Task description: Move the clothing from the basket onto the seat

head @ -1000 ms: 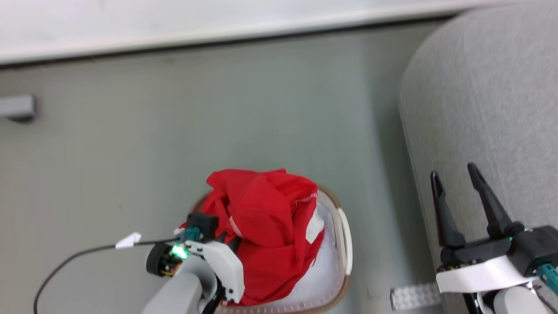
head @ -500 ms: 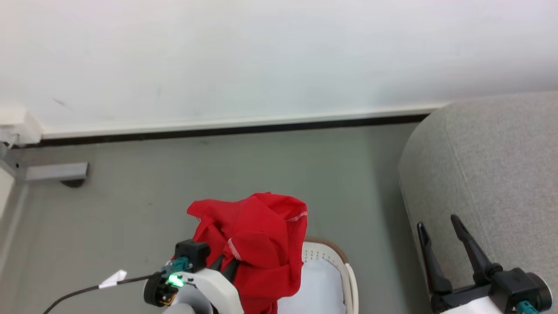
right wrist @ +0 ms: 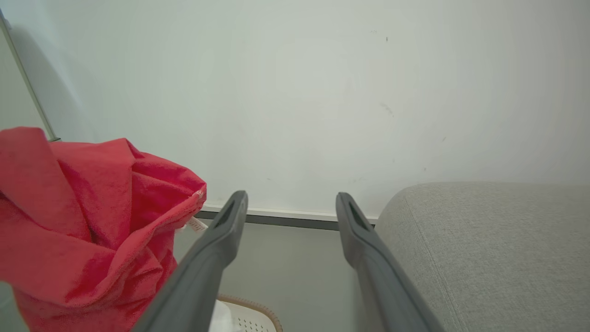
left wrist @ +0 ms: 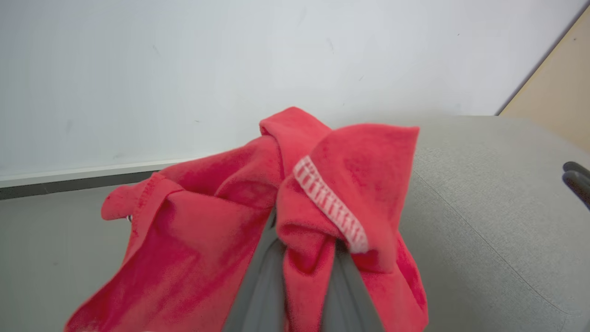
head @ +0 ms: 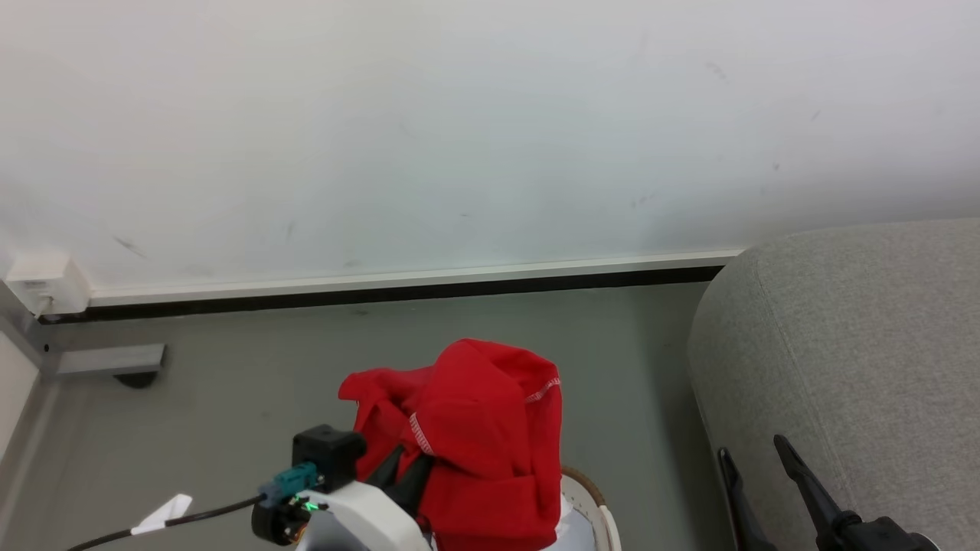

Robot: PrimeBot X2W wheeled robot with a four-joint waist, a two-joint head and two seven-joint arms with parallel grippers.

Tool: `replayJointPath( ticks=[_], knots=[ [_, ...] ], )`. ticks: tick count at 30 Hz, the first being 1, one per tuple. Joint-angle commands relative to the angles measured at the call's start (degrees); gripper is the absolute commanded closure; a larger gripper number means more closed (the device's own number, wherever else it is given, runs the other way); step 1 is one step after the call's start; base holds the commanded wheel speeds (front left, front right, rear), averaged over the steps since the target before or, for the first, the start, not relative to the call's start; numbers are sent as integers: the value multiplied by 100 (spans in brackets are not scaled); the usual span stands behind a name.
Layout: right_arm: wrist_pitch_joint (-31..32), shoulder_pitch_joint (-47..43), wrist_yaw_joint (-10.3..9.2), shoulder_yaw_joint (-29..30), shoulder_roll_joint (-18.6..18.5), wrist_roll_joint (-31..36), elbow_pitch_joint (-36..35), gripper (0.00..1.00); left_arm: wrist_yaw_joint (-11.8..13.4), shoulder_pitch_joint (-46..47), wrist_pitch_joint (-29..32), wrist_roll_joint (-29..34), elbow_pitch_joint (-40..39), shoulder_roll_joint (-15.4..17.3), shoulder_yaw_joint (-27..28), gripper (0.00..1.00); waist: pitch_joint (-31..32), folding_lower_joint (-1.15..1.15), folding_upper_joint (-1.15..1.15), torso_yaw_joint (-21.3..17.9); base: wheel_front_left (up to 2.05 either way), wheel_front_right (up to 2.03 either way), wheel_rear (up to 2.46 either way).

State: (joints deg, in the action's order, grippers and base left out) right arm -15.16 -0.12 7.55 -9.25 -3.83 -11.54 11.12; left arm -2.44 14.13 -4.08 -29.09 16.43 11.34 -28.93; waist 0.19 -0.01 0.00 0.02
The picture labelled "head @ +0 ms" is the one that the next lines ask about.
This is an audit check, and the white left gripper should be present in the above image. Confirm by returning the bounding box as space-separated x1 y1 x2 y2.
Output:
251 445 434 551

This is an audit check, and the white baseboard strip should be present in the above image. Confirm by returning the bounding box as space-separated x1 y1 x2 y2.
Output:
88 248 745 308

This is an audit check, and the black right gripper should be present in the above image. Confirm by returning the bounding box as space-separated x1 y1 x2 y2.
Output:
717 434 940 551

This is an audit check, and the grey metal frame leg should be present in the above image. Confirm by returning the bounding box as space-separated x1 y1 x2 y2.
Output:
0 279 166 383

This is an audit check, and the teal cable connector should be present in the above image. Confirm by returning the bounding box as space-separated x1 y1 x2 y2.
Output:
258 462 320 504

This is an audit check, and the thin black cable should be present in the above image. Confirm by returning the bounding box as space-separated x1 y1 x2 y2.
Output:
67 495 266 551

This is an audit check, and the white perforated laundry basket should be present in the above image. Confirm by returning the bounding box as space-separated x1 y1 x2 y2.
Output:
557 467 622 551

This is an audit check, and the white cable tag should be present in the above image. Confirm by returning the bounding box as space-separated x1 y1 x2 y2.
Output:
130 494 194 536

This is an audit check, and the red and white garment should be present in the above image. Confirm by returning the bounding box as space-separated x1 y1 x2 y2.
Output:
338 339 564 551

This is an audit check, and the white wall socket box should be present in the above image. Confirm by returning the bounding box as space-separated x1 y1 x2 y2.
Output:
4 252 92 317

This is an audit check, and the black camera box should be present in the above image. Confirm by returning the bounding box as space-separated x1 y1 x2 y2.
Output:
292 425 368 493

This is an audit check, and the grey fabric sofa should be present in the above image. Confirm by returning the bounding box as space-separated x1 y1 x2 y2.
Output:
687 218 980 551

